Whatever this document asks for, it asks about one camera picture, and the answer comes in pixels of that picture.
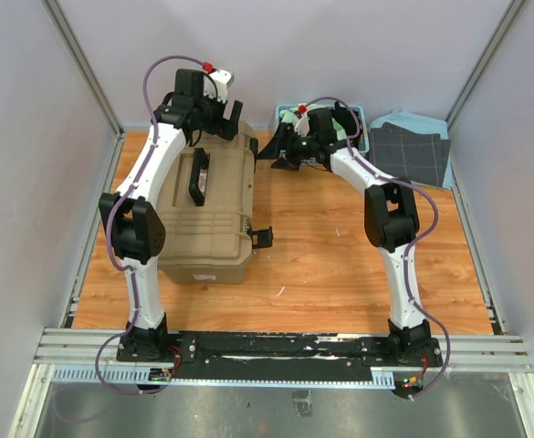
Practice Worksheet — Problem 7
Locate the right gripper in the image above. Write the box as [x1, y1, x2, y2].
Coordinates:
[256, 123, 318, 172]

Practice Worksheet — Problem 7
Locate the tan plastic tool box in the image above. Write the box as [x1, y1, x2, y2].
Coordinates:
[155, 121, 258, 284]

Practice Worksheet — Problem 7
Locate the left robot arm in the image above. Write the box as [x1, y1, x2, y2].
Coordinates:
[99, 66, 242, 361]

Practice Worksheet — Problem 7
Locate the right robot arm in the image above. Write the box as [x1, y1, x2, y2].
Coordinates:
[258, 104, 443, 366]

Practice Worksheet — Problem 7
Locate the blue plastic basket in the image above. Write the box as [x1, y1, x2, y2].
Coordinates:
[275, 101, 370, 154]

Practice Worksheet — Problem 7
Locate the green patterned cloth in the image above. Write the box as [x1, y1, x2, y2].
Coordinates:
[282, 104, 349, 154]

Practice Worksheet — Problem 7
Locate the black cloth in basket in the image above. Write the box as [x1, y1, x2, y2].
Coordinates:
[331, 101, 366, 143]

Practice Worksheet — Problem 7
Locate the light blue folded cloth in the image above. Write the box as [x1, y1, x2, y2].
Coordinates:
[369, 109, 453, 190]

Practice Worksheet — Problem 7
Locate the grey checked folded cloth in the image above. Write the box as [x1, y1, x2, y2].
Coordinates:
[368, 122, 451, 187]

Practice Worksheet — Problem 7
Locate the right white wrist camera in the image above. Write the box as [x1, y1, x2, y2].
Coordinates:
[294, 105, 309, 137]

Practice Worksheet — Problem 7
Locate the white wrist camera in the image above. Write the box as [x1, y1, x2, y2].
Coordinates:
[294, 105, 309, 137]
[204, 69, 235, 103]

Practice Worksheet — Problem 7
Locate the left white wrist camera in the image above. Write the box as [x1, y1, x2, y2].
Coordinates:
[204, 69, 235, 103]

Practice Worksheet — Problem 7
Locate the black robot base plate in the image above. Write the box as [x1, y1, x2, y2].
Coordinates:
[117, 331, 444, 384]

